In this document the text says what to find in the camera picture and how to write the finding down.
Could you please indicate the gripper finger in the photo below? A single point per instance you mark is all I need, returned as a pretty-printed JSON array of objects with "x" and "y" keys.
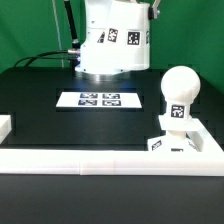
[{"x": 154, "y": 11}]

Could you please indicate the white lamp bulb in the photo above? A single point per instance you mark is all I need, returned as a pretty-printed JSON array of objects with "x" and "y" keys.
[{"x": 180, "y": 85}]

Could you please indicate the white lamp base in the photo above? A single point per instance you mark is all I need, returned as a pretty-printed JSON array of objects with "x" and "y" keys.
[{"x": 176, "y": 135}]

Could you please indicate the white lamp shade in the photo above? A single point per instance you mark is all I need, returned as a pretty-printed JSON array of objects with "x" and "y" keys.
[{"x": 127, "y": 34}]

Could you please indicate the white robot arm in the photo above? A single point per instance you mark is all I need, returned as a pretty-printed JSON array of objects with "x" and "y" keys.
[{"x": 93, "y": 62}]

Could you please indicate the white marker tag sheet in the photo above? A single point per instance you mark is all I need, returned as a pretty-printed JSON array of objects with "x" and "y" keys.
[{"x": 98, "y": 100}]

